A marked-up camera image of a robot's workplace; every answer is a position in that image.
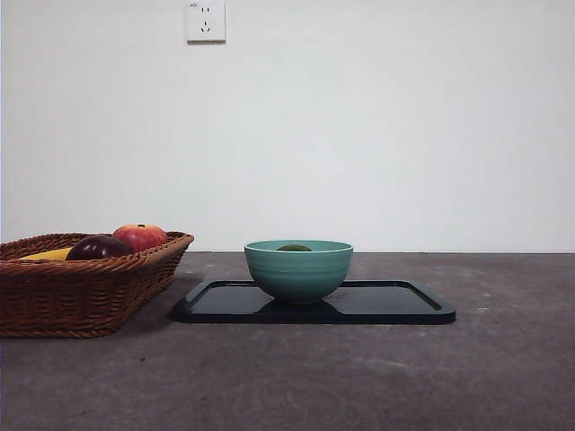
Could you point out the green avocado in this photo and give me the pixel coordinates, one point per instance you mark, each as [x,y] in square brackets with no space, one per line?
[293,247]

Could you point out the teal ceramic bowl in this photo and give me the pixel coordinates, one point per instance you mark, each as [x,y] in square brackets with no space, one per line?
[298,274]

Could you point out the dark green plastic tray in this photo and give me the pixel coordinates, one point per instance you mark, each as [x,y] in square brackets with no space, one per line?
[395,310]

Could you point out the red apple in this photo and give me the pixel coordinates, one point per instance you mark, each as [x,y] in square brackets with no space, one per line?
[141,235]

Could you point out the dark purple plum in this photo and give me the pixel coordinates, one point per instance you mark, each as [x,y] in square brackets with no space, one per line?
[96,248]

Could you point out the brown wicker basket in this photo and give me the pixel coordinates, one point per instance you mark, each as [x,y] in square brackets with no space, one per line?
[67,296]

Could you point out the yellow banana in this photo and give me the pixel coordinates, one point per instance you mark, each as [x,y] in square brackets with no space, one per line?
[49,254]

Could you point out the white wall socket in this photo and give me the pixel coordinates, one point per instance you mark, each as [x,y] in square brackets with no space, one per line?
[206,22]

